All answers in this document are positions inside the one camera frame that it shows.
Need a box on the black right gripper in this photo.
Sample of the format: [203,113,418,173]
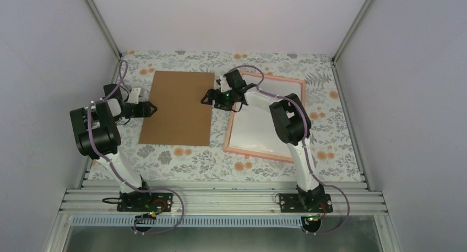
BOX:
[202,90,236,113]

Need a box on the brown cardboard backing board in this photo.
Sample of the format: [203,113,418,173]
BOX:
[139,71,215,146]

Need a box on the sunset photo print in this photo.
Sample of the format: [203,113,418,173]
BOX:
[227,74,303,158]

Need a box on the pink wooden picture frame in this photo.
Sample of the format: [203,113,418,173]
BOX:
[223,70,306,165]

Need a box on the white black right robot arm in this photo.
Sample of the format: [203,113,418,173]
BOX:
[200,67,325,212]

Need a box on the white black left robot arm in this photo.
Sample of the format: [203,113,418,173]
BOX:
[69,84,158,211]

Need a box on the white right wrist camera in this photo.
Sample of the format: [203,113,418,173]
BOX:
[216,76,230,92]

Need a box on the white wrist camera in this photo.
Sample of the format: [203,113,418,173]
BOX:
[127,87,142,104]
[216,76,230,92]

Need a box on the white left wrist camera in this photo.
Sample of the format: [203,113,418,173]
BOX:
[127,87,142,104]

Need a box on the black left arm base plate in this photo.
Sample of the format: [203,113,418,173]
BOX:
[117,191,173,213]

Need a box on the aluminium corner post left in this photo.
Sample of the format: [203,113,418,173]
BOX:
[85,0,122,61]

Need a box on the aluminium corner post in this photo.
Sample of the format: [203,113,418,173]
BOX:
[332,0,374,67]
[85,0,122,61]

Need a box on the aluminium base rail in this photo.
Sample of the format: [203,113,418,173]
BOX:
[59,180,388,216]

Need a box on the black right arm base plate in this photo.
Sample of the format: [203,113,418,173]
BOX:
[277,193,334,213]

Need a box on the grey slotted cable duct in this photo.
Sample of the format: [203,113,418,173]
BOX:
[70,215,302,228]

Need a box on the aluminium corner post right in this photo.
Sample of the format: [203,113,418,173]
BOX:
[332,0,374,67]

